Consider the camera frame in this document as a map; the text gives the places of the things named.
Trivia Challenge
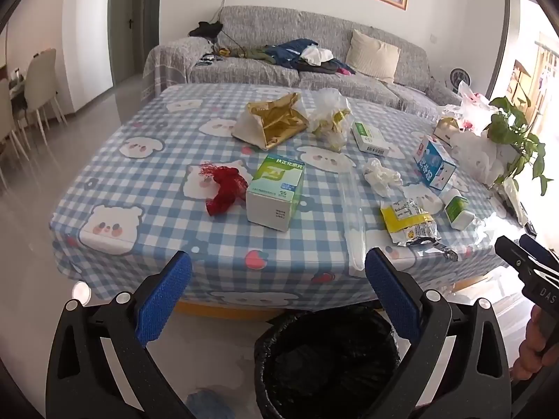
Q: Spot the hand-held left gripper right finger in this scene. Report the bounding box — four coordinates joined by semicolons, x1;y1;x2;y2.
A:
364;247;514;419

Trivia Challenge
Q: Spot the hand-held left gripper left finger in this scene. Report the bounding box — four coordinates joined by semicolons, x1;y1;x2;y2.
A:
46;251;197;419

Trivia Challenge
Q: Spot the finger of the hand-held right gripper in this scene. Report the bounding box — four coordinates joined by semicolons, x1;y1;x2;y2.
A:
519;233;559;270
495;235;559;311

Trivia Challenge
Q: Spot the white bottle green label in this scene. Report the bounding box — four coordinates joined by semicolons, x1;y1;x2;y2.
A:
442;188;476;230

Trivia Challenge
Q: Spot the black lined waste bin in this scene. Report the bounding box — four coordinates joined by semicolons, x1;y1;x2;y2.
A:
253;303;402;419

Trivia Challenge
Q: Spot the white tissue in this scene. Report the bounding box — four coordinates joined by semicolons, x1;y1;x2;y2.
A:
362;158;402;197

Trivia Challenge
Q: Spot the blue white milk carton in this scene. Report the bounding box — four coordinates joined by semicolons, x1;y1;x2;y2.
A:
413;135;457;192

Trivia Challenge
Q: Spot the clear bag of gold wrappers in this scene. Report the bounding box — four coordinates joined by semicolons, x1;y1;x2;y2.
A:
306;88;354;153

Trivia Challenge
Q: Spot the person's right hand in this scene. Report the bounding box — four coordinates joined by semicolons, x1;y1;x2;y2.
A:
511;304;559;381

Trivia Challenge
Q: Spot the white paper wrapper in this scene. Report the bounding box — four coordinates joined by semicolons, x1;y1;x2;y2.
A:
502;177;531;228

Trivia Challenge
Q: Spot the blue checked bear tablecloth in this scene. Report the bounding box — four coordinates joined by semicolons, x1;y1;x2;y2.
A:
49;82;540;315

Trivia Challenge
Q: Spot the yellow silver snack wrapper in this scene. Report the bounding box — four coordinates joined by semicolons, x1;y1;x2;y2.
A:
380;198;459;263

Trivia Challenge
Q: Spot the clear plastic sleeve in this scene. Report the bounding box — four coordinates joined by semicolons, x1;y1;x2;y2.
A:
338;170;368;278

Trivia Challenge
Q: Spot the blue plastic cover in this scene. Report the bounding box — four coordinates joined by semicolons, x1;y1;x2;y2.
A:
187;385;239;419

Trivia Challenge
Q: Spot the crumpled white plastic bag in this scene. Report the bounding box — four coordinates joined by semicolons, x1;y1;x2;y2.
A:
450;131;507;182

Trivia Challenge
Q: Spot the red mesh bag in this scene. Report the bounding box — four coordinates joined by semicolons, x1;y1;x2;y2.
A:
198;161;249;216

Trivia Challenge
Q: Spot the green potted plant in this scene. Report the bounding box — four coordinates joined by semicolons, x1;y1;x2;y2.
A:
487;96;553;197

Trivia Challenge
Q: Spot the tall green white box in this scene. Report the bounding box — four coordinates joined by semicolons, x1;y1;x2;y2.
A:
245;154;305;232

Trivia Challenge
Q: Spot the flat white green medicine box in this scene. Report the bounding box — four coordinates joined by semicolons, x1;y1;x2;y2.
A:
351;121;389;156

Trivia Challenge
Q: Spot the brown paper box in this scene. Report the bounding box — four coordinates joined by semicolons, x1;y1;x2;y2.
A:
433;116;461;142

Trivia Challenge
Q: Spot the small white fan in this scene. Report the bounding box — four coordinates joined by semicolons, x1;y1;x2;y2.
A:
450;67;471;94

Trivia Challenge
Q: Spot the gold foil packaging bag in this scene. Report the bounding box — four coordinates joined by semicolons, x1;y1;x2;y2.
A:
231;93;309;151

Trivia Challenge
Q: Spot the black garment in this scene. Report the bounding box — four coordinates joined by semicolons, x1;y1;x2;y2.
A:
301;59;350;75

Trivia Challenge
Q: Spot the beige cushion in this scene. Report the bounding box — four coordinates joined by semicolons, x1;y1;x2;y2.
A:
346;30;401;84

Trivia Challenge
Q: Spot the beige dining chair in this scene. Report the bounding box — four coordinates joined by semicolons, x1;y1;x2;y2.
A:
24;48;68;140
0;79;29;188

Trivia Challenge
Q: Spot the interior door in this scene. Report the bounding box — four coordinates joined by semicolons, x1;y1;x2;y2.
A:
109;0;163;88

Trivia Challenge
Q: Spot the white garment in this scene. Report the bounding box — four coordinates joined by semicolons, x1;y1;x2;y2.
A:
300;46;335;65

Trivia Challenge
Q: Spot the olive green garment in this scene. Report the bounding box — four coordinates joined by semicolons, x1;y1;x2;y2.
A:
238;46;280;59

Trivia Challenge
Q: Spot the dark blue jacket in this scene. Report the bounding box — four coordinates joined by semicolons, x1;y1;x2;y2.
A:
266;39;333;71

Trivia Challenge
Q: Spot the black bag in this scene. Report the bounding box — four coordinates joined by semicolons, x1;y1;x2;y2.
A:
189;21;224;39

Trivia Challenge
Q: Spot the grey covered sofa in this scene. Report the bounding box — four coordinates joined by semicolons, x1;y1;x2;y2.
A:
143;6;464;114

